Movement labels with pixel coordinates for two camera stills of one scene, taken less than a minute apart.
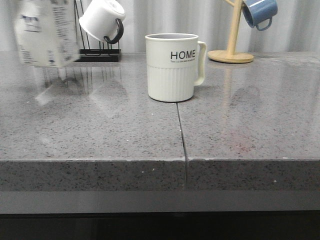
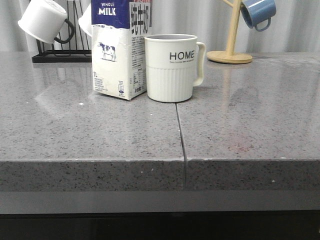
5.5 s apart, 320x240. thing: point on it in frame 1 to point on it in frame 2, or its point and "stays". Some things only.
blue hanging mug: [259, 13] stays
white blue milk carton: [47, 32] to [119, 28]
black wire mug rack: [100, 55] to [70, 56]
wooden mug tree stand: [229, 56] stays
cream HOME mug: [175, 65] stays
